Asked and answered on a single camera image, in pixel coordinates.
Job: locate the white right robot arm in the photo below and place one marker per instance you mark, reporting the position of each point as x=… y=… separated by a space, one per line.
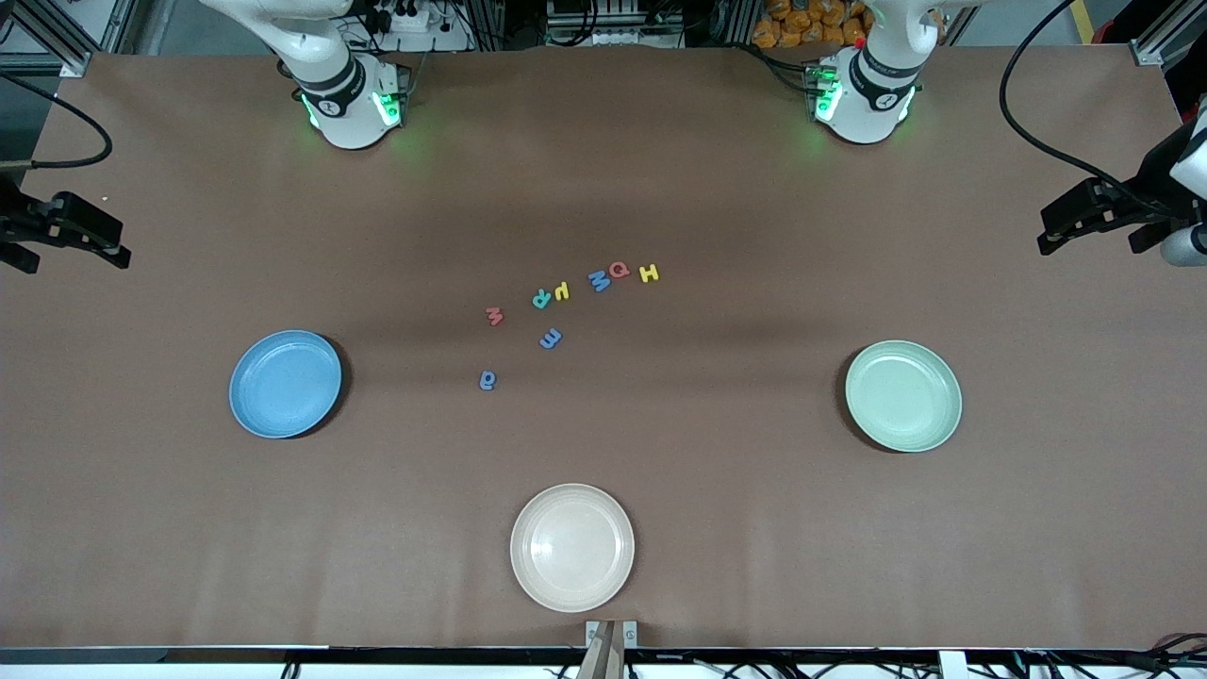
x=339 y=85

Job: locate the aluminium frame profile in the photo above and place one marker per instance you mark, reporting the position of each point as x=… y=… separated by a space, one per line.
x=1150 y=52
x=75 y=61

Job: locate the teal letter R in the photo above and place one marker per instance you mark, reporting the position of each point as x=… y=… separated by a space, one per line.
x=541 y=301

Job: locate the white power strip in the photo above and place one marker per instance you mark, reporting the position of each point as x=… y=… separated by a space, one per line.
x=415 y=24

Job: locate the yellow letter H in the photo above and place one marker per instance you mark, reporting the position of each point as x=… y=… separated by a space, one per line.
x=649 y=274

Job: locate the blue letter a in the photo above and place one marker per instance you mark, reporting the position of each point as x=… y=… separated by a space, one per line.
x=489 y=385

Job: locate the blue capital letter M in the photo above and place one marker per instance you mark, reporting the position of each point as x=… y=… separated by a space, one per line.
x=600 y=281

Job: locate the red letter Q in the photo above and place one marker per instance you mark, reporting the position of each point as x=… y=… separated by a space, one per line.
x=613 y=270

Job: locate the blue lowercase letter m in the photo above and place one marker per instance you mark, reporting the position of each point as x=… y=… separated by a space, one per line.
x=551 y=339

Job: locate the metal bracket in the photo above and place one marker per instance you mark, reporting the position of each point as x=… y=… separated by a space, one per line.
x=591 y=632

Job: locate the blue plate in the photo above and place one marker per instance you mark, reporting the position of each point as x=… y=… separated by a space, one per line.
x=283 y=387

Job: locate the orange snack packets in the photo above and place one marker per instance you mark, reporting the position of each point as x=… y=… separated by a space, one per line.
x=801 y=24

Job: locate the black equipment rack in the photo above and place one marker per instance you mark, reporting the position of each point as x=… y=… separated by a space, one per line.
x=613 y=14

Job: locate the light green plate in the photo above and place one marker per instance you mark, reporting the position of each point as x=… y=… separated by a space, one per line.
x=901 y=396

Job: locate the brown table cover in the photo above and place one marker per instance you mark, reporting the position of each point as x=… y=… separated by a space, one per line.
x=717 y=453

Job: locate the tan mounting pole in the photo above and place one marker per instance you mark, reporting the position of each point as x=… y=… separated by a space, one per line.
x=603 y=660

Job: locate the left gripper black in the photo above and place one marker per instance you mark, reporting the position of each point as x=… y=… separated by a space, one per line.
x=1152 y=175

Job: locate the beige plate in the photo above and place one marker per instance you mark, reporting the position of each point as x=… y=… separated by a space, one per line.
x=572 y=547

